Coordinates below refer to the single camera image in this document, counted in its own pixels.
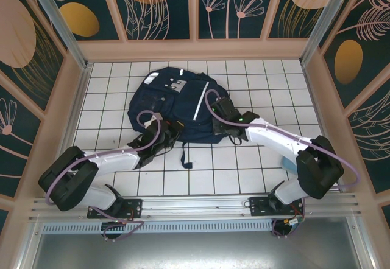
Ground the navy blue backpack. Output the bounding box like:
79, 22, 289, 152
127, 66, 229, 170

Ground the light blue pouch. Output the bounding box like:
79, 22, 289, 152
280, 156, 298, 173

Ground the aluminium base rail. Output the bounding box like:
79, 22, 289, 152
29, 191, 362, 221

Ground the slotted grey cable duct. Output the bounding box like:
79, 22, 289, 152
41, 220, 275, 235

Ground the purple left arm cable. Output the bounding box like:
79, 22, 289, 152
44, 110, 162, 242

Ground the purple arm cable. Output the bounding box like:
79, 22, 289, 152
206, 89, 361, 240
44, 110, 162, 242

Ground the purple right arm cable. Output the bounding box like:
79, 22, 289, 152
206, 89, 361, 240

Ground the aluminium corner post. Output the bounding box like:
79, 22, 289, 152
24, 0, 92, 71
300, 0, 364, 66

